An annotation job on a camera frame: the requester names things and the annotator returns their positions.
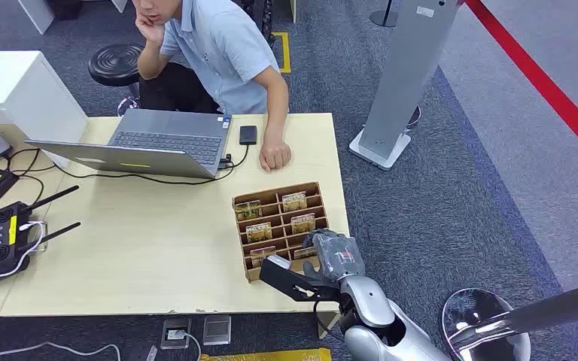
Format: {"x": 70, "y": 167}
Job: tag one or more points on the person's left hand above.
{"x": 275, "y": 155}

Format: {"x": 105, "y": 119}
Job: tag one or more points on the person's right hand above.
{"x": 150, "y": 29}

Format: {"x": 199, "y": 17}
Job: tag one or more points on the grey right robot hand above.
{"x": 338, "y": 255}

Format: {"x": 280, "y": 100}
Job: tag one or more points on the person's left forearm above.
{"x": 276, "y": 107}

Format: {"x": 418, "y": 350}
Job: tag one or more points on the person's right forearm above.
{"x": 148, "y": 62}

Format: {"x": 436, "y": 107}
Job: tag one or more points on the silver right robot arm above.
{"x": 374, "y": 309}

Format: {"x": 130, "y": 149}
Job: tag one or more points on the green gold card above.
{"x": 303, "y": 223}
{"x": 259, "y": 232}
{"x": 248, "y": 211}
{"x": 294, "y": 202}
{"x": 305, "y": 253}
{"x": 262, "y": 256}

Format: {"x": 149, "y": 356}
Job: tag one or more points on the wooden card holder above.
{"x": 281, "y": 219}

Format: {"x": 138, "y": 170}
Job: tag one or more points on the person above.
{"x": 224, "y": 55}

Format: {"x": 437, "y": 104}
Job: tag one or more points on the black external drive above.
{"x": 248, "y": 135}

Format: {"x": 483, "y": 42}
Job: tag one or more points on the black round stool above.
{"x": 115, "y": 64}

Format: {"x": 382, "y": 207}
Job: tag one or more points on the wooden desk leg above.
{"x": 330, "y": 325}

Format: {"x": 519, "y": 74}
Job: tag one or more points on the yellow floor tape outline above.
{"x": 286, "y": 52}

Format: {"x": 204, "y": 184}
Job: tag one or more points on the silver laptop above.
{"x": 169, "y": 139}

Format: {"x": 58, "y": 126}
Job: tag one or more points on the white furniture panel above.
{"x": 37, "y": 14}

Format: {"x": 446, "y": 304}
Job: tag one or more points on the yellow floor tape strip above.
{"x": 269, "y": 356}

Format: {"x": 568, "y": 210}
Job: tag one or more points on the silver floor plate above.
{"x": 216, "y": 330}

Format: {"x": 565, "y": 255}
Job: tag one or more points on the white cabinet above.
{"x": 15, "y": 94}

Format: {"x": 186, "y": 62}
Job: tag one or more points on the grey kiosk stand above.
{"x": 403, "y": 74}

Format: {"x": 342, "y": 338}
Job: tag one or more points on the dark round pole base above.
{"x": 383, "y": 17}

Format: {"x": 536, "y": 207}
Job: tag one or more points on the white floor socket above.
{"x": 175, "y": 334}

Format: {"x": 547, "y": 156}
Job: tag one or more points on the clear plastic holder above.
{"x": 39, "y": 236}

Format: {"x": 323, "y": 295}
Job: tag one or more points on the black remote controller with antennas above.
{"x": 0, "y": 239}

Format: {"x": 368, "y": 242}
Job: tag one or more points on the red floor tape line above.
{"x": 543, "y": 84}

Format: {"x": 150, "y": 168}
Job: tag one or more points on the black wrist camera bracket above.
{"x": 294, "y": 285}

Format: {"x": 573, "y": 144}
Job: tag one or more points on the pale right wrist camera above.
{"x": 279, "y": 262}

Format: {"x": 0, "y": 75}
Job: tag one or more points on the chrome stanchion post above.
{"x": 498, "y": 324}

